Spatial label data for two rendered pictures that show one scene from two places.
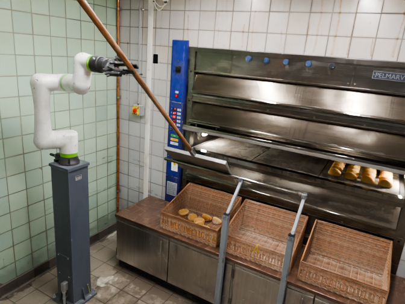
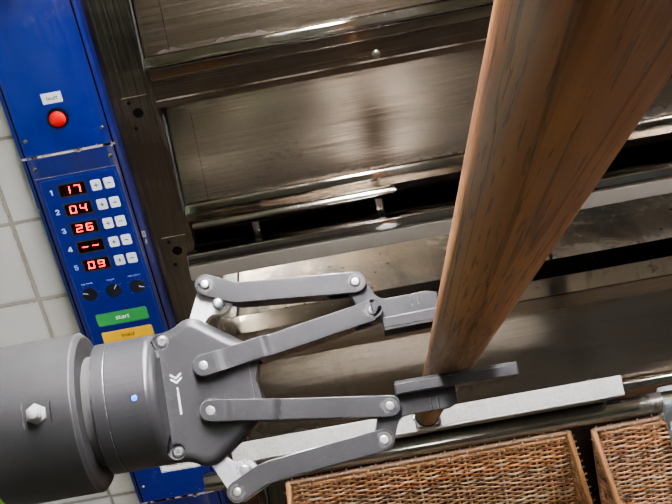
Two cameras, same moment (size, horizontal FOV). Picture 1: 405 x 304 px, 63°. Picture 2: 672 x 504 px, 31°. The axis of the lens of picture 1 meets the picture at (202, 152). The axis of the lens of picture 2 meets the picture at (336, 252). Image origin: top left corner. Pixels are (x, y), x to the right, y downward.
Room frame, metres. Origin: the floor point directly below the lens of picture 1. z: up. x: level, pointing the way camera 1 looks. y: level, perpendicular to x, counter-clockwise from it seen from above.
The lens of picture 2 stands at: (1.30, 0.70, 2.36)
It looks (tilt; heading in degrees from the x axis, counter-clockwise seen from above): 30 degrees down; 334
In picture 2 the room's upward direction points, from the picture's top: 12 degrees counter-clockwise
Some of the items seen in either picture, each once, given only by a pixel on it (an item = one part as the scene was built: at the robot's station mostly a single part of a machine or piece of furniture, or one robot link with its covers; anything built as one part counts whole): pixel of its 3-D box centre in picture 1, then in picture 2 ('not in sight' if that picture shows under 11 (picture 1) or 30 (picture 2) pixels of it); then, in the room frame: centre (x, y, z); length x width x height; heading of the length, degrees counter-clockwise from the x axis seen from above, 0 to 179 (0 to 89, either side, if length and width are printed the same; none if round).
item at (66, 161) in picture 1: (64, 157); not in sight; (2.35, 1.03, 1.23); 0.26 x 0.15 x 0.06; 63
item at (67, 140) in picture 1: (66, 142); not in sight; (2.31, 0.99, 1.36); 0.16 x 0.13 x 0.19; 123
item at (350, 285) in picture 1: (345, 259); not in sight; (2.08, -1.09, 0.72); 0.56 x 0.49 x 0.28; 63
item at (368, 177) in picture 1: (361, 169); not in sight; (2.72, -1.38, 1.21); 0.61 x 0.48 x 0.06; 152
